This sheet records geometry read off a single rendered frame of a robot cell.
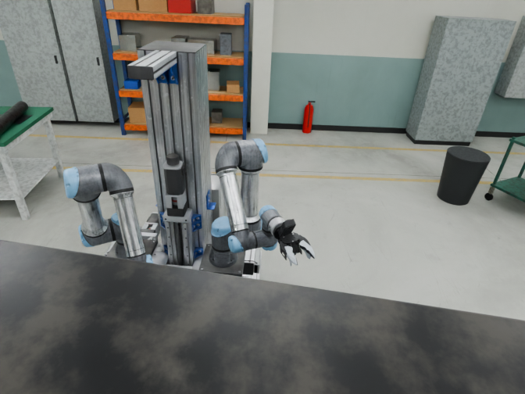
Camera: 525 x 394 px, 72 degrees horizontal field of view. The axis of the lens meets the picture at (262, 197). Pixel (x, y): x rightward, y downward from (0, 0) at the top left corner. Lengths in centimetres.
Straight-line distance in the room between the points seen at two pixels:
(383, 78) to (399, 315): 641
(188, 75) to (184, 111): 16
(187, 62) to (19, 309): 135
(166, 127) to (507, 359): 157
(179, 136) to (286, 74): 478
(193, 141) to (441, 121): 546
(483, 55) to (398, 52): 122
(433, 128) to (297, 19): 286
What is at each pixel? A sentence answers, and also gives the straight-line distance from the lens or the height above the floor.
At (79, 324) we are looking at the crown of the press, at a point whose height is 200.
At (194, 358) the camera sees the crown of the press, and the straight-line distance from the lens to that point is 36.
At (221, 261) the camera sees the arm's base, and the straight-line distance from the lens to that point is 185.
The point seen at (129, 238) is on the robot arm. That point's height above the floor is 137.
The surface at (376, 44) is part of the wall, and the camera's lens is 659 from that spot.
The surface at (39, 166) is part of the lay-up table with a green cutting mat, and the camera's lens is 513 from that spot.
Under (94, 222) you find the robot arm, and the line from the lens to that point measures 178.
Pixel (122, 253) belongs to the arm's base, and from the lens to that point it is 198.
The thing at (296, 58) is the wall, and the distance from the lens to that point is 638.
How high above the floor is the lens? 230
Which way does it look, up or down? 31 degrees down
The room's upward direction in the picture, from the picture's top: 3 degrees clockwise
